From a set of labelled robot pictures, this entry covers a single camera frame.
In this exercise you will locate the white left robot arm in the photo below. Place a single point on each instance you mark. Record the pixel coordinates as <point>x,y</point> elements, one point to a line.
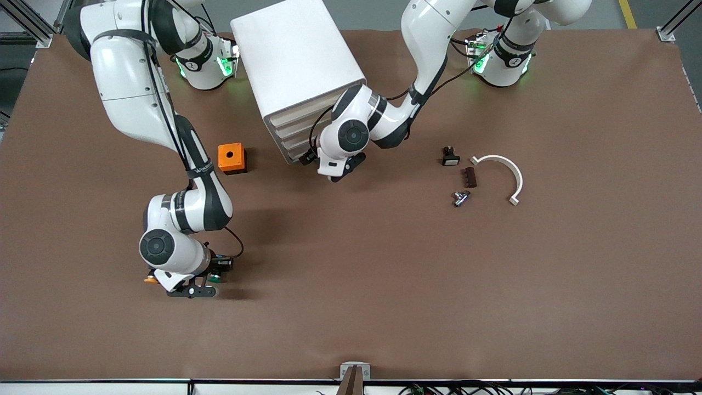
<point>428,33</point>

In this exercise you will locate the silver metal valve fitting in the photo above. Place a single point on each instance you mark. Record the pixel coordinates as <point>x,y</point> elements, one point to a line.
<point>461,198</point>

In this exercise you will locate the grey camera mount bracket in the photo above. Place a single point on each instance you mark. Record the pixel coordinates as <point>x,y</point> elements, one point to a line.
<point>355,378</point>

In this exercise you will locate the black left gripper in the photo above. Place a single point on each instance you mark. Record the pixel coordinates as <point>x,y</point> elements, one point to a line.
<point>310,156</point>

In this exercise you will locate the yellow push button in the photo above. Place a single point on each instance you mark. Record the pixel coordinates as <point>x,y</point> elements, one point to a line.
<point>151,280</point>

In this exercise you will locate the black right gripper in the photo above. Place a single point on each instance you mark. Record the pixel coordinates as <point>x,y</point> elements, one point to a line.
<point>218,265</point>

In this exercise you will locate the aluminium frame post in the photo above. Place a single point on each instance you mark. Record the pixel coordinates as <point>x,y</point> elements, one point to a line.
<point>44,39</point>
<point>666,34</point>

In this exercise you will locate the green push button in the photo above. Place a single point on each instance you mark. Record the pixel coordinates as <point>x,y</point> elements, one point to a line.
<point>215,277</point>

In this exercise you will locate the dark brown ribbed block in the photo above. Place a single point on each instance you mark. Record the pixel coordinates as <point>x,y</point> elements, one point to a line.
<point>470,178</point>

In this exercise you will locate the white rectangular push button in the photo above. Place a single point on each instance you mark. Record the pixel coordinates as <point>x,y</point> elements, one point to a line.
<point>451,159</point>

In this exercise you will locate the white table edge rail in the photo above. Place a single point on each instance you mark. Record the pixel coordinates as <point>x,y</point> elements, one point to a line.
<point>109,388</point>

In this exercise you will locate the orange button enclosure box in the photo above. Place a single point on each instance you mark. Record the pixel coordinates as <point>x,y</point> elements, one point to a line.
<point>230,156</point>

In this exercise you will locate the white semicircular clamp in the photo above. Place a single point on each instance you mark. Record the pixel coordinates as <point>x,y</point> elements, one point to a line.
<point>518,176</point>

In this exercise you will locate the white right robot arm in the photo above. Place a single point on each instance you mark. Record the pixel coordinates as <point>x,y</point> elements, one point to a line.
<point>126,82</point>

